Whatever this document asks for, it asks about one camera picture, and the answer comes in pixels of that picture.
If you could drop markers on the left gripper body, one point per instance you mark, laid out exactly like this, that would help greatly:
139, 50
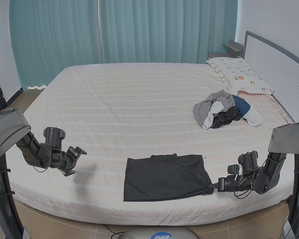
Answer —
64, 163

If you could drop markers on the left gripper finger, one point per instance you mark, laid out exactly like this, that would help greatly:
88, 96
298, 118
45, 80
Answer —
80, 150
68, 172

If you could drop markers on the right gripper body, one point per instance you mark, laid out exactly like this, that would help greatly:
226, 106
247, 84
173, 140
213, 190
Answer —
228, 184

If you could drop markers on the black T-shirt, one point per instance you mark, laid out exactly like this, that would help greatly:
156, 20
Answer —
164, 178

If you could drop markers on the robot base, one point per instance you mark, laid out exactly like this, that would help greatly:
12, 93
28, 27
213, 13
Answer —
149, 234

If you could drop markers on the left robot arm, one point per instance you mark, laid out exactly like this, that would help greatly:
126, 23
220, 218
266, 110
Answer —
30, 146

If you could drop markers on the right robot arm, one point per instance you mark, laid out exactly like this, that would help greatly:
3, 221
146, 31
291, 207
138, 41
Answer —
274, 163

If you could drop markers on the bed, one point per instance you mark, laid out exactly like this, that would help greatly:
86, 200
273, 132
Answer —
129, 103

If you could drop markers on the pile of clothes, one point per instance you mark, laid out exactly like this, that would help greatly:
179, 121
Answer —
214, 113

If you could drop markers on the white printed pillow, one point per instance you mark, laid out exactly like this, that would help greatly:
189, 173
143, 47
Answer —
239, 75

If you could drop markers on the blue-green curtain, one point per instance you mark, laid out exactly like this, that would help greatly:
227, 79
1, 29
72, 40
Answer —
54, 33
169, 21

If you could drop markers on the grey bedside table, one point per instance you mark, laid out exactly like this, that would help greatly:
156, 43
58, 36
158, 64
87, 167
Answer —
229, 49

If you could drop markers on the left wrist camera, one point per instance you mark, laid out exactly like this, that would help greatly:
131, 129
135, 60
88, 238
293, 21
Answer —
71, 153

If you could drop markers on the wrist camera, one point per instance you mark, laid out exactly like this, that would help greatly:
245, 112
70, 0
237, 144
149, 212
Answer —
71, 153
233, 169

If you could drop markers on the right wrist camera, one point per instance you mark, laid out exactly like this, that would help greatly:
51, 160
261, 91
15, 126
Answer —
233, 169

